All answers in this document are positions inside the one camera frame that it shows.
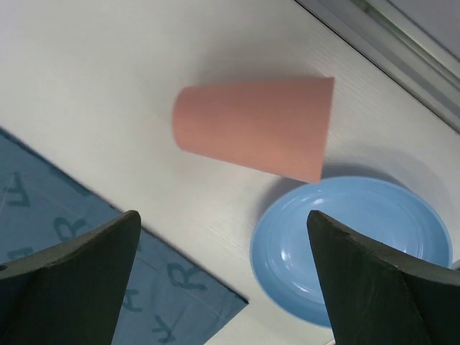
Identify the pink plastic cup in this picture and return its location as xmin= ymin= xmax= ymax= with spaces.
xmin=172 ymin=77 xmax=335 ymax=183

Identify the blue plastic plate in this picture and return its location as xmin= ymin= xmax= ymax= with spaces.
xmin=250 ymin=176 xmax=453 ymax=328

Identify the blue lettered cloth placemat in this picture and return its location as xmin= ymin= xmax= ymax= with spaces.
xmin=1 ymin=132 xmax=247 ymax=344

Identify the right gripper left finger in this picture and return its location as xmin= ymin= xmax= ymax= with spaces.
xmin=1 ymin=211 xmax=141 ymax=344

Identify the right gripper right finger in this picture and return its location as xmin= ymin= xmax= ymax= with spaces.
xmin=307 ymin=211 xmax=459 ymax=344

